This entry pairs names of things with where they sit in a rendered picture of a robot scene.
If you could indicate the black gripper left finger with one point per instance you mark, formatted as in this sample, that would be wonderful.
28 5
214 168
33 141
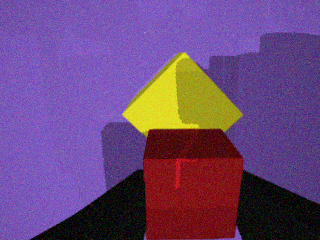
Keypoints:
119 214

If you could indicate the yellow cube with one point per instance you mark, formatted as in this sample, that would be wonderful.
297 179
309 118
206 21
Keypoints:
181 96

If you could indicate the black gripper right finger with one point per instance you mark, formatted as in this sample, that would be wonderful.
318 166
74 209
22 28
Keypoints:
268 212

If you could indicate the red cube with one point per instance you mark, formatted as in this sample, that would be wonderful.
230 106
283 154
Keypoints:
192 183

